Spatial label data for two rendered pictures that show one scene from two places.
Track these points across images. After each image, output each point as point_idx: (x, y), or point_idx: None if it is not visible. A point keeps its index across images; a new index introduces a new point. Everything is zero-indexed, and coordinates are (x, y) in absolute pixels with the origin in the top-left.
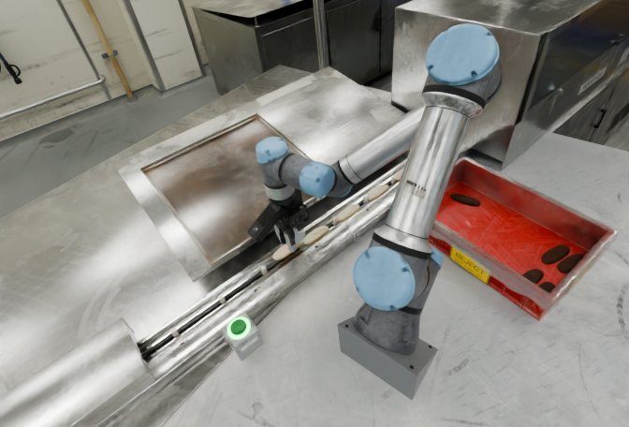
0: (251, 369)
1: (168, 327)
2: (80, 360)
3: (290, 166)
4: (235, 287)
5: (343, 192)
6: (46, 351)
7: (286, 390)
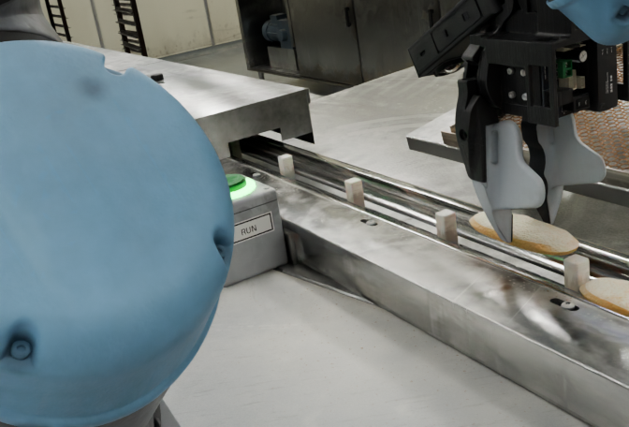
0: None
1: (305, 160)
2: (237, 87)
3: None
4: (393, 205)
5: None
6: (322, 116)
7: None
